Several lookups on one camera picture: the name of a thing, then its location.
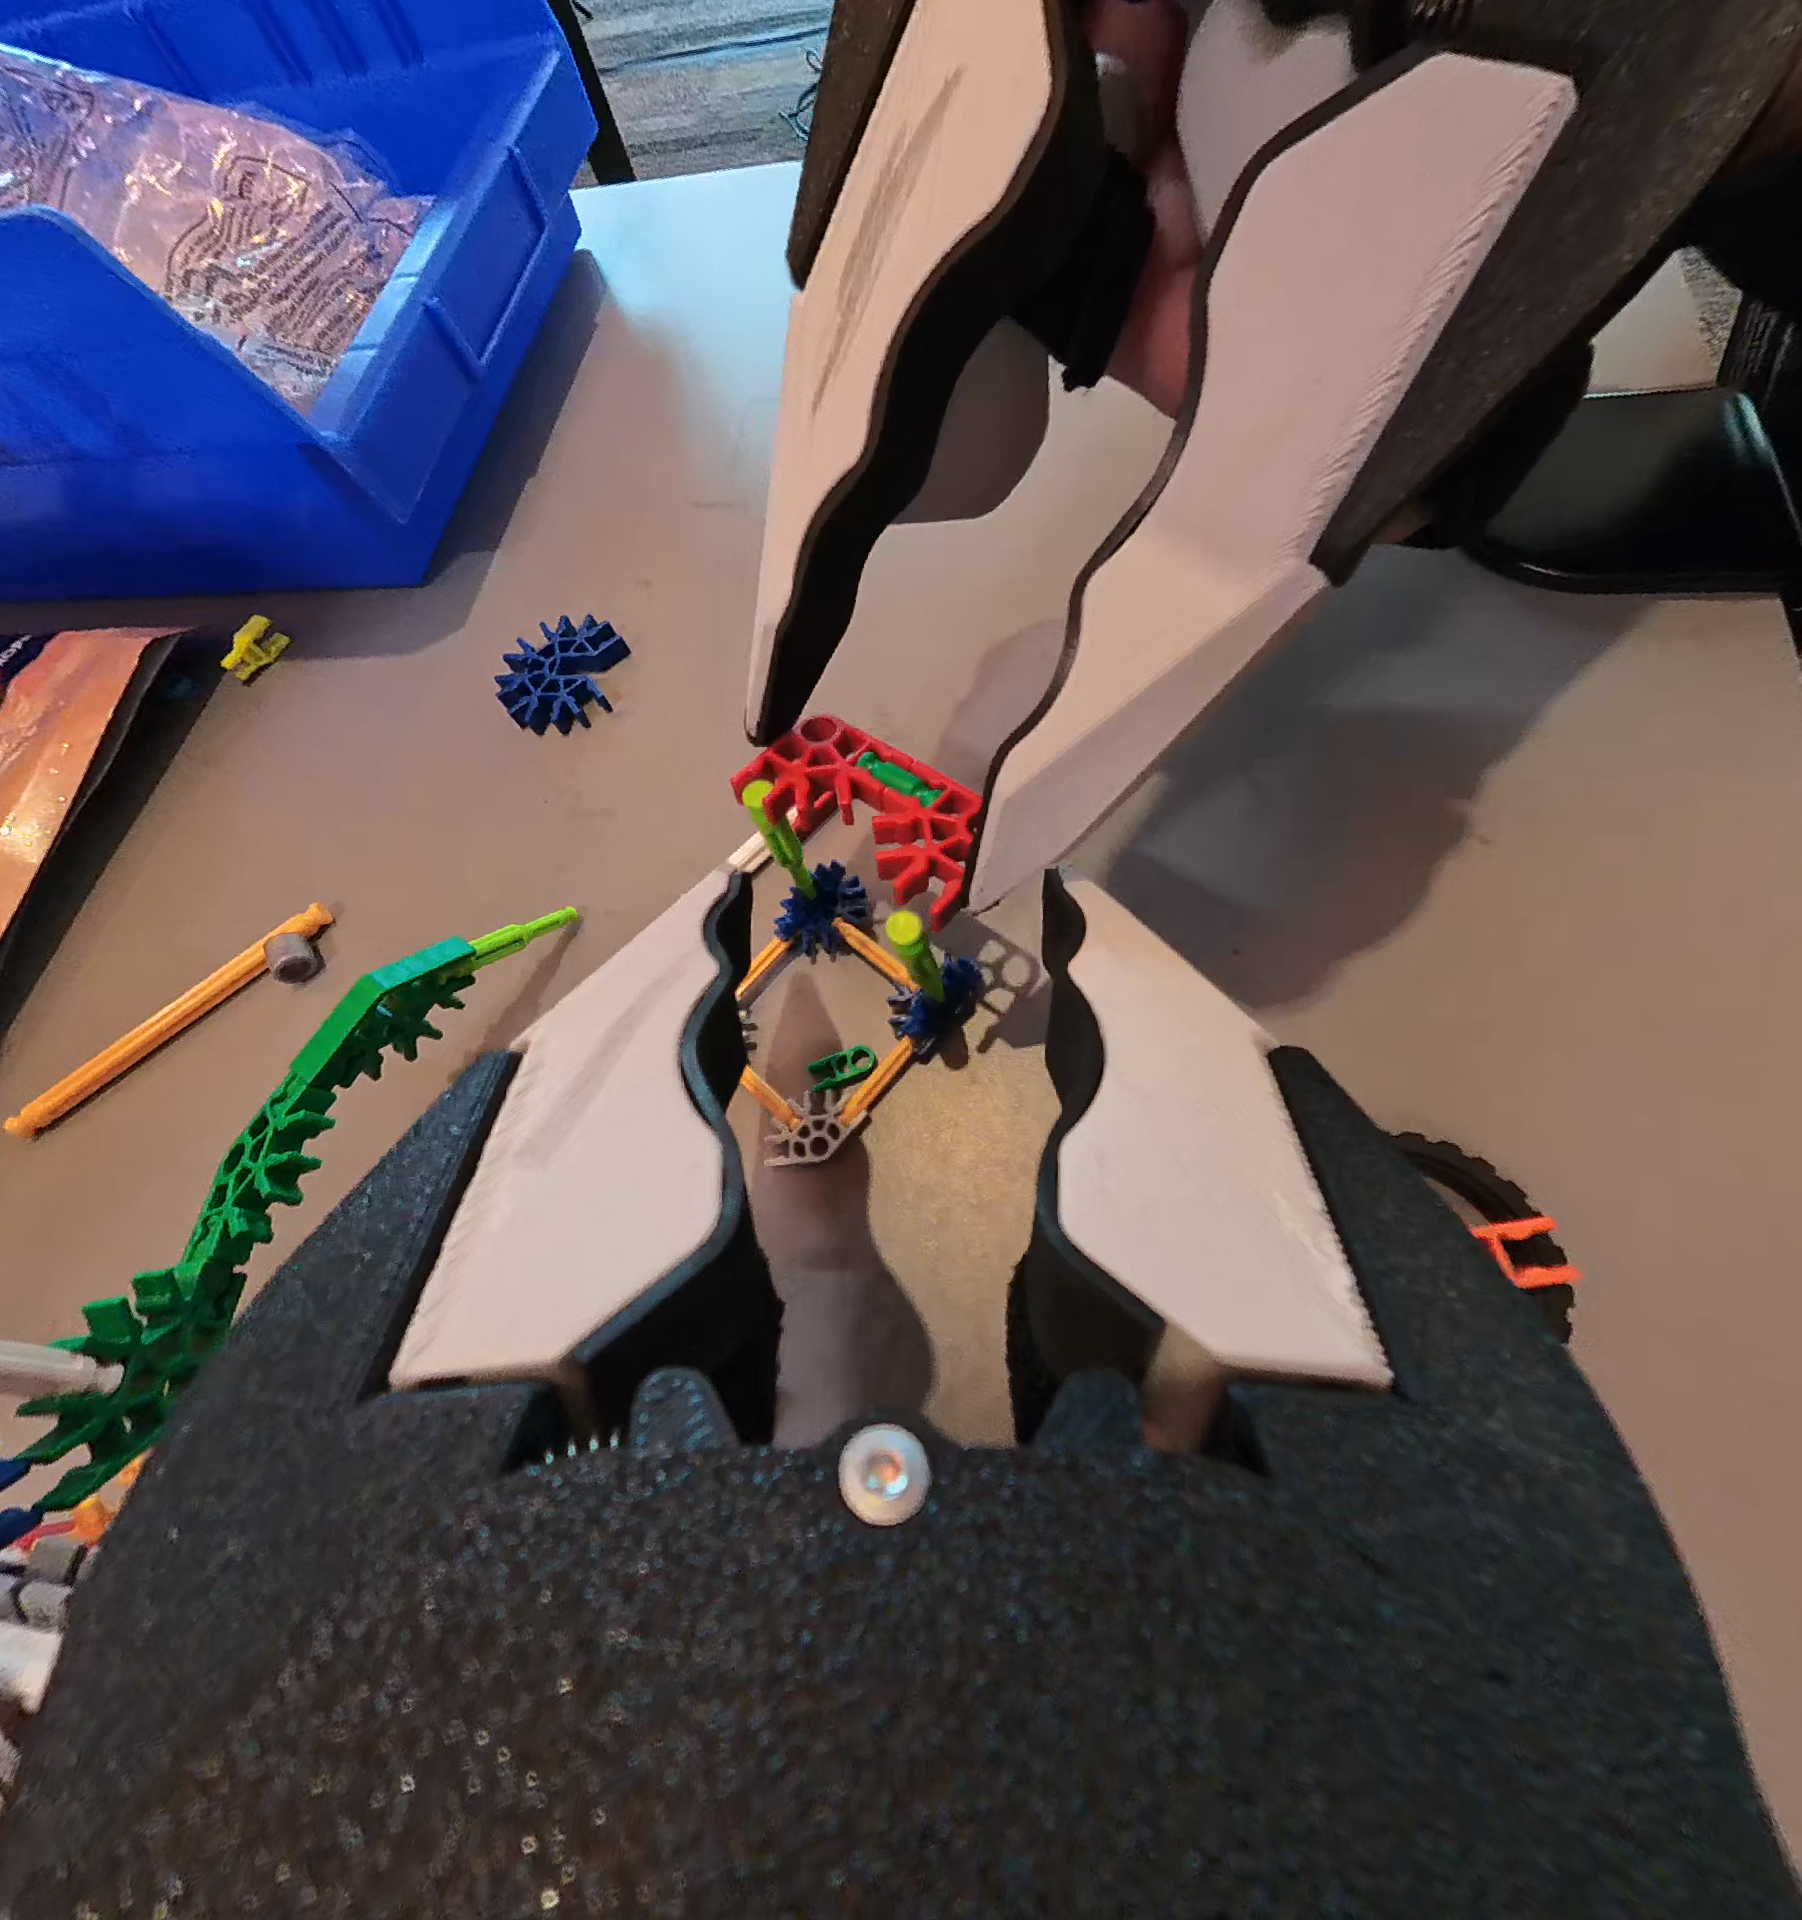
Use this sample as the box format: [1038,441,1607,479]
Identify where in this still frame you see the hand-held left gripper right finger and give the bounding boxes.
[1017,870,1405,1414]

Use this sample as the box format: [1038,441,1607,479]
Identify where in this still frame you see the orange rod grey end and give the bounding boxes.
[1,902,343,1138]

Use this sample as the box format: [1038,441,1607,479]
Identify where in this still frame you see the green spiky chain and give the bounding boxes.
[1,906,584,1475]

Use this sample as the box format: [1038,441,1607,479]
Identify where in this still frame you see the red connector pair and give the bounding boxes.
[732,715,988,914]

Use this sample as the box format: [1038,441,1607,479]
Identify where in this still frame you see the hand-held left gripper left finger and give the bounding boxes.
[392,870,769,1406]

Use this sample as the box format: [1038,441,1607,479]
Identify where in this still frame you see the blue snowflake connector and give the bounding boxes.
[496,615,636,737]

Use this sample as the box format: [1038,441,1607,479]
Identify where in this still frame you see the black chair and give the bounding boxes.
[1471,384,1802,651]

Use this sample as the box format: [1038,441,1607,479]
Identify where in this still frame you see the black rubber tire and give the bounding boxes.
[1396,1126,1581,1354]

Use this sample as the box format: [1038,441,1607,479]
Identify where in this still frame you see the orange ladder connector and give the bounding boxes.
[1471,1215,1587,1295]

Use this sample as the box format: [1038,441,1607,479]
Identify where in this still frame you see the clear plastic bag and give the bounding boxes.
[0,24,441,410]

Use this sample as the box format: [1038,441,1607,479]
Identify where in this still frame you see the blue plastic bin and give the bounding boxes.
[0,0,607,604]

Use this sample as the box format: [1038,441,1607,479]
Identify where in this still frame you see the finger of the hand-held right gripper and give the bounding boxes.
[971,46,1581,914]
[746,0,1102,748]

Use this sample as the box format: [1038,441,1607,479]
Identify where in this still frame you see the printed toy packet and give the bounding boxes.
[0,626,184,1100]

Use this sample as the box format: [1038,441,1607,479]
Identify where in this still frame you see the orange rod blue connector frame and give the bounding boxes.
[728,782,996,1175]

